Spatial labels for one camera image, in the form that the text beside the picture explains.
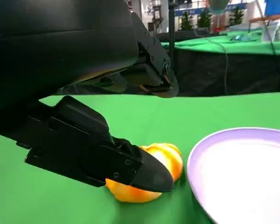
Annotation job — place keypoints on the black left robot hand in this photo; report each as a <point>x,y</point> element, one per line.
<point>60,46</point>

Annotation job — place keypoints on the orange white toy bread roll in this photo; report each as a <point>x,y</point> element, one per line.
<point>170,158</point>

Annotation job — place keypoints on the black stand pole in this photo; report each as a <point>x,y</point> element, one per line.
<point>172,35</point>

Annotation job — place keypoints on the green workshop table cloth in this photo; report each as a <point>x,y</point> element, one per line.
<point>235,45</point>

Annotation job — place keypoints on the black fabric drape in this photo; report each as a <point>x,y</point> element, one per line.
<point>247,74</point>

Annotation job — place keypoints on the white storage box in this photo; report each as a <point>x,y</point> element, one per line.
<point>278,32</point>

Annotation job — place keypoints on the lilac plate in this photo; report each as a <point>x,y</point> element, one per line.
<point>242,177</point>

